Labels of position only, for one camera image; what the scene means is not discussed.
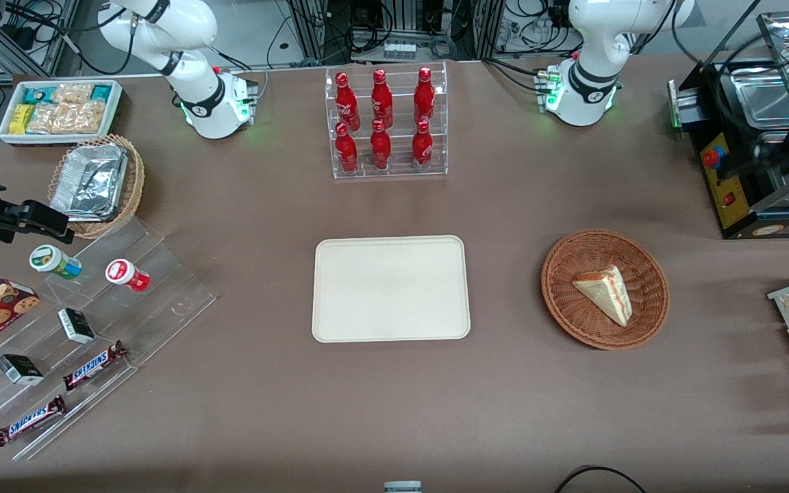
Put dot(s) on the triangular sandwich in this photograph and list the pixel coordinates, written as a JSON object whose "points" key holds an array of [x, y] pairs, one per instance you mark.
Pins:
{"points": [[607, 293]]}

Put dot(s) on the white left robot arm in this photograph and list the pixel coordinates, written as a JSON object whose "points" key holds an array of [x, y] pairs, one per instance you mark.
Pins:
{"points": [[583, 82]]}

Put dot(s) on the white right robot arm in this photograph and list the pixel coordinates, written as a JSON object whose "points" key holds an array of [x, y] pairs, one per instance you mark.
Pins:
{"points": [[196, 103]]}

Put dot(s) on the light tan wicker basket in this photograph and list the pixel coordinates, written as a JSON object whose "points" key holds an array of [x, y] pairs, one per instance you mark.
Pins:
{"points": [[135, 185]]}

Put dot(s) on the brown round wicker basket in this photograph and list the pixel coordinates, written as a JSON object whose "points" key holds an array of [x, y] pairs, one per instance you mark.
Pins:
{"points": [[572, 322]]}

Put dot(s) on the cream rectangular tray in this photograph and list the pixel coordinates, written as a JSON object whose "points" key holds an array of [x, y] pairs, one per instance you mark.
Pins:
{"points": [[391, 291]]}

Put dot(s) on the green lidded cup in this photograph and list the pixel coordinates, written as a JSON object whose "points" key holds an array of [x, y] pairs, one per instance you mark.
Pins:
{"points": [[52, 260]]}

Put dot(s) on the stack of foil trays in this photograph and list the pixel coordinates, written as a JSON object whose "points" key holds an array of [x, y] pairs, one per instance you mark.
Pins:
{"points": [[90, 181]]}

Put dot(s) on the black food warmer machine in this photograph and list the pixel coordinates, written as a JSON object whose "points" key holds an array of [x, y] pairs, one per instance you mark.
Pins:
{"points": [[778, 222]]}

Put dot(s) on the red emergency button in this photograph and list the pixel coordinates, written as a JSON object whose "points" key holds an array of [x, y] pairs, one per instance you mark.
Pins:
{"points": [[712, 157]]}

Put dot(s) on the steel pan in warmer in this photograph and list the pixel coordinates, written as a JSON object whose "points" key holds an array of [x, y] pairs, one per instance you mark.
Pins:
{"points": [[764, 99]]}

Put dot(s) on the red lidded cup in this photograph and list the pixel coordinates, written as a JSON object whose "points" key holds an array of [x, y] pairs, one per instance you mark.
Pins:
{"points": [[126, 274]]}

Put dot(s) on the yellow snack pack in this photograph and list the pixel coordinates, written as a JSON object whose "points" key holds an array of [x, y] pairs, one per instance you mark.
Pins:
{"points": [[21, 119]]}

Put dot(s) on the large clear cracker bag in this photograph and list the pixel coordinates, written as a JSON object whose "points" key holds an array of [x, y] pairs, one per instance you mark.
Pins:
{"points": [[69, 118]]}

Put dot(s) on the small black white box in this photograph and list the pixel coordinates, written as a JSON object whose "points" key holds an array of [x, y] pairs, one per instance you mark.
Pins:
{"points": [[77, 326], [20, 370]]}

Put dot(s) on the teal snack pack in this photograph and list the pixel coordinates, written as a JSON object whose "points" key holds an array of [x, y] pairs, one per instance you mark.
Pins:
{"points": [[40, 94]]}

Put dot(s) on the small clear cracker bag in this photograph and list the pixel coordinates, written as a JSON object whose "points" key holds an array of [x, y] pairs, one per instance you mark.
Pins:
{"points": [[72, 93]]}

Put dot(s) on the clear acrylic stepped stand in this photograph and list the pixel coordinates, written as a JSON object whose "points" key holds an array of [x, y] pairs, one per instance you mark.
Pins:
{"points": [[161, 294]]}

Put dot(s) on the white rectangular snack bin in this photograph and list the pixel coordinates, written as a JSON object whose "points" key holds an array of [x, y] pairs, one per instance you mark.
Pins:
{"points": [[115, 103]]}

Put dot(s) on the brown snickers bar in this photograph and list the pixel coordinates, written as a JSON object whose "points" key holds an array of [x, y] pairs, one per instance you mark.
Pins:
{"points": [[93, 365], [30, 420]]}

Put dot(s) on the red cola bottle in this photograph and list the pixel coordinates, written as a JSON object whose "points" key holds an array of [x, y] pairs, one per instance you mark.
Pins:
{"points": [[424, 96], [381, 149], [346, 103], [346, 152], [381, 99], [422, 149]]}

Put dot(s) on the clear acrylic bottle rack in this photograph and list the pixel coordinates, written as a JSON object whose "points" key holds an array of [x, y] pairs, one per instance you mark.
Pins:
{"points": [[401, 174]]}

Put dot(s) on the white power strip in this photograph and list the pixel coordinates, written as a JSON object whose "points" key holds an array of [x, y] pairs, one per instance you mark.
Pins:
{"points": [[399, 51]]}

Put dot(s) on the grey white device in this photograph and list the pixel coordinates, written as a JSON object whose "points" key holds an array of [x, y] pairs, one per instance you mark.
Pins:
{"points": [[403, 487]]}

